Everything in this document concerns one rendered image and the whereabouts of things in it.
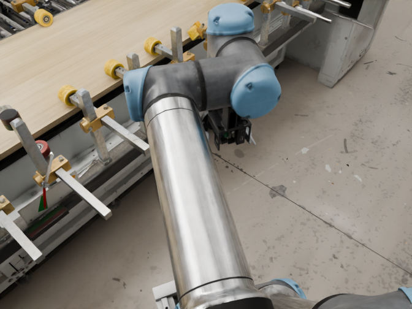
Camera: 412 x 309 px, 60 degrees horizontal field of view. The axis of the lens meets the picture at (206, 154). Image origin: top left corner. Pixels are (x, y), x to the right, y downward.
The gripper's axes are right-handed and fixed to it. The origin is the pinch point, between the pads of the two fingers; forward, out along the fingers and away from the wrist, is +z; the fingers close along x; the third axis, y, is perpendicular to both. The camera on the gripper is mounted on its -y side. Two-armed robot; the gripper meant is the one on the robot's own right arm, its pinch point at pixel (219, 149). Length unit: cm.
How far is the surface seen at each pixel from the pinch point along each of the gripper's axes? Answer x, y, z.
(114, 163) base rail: -25, -59, 62
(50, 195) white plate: -52, -46, 56
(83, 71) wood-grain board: -27, -103, 42
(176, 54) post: 14, -83, 29
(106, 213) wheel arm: -32, -23, 46
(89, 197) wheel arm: -37, -32, 46
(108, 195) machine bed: -35, -82, 115
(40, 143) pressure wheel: -50, -61, 41
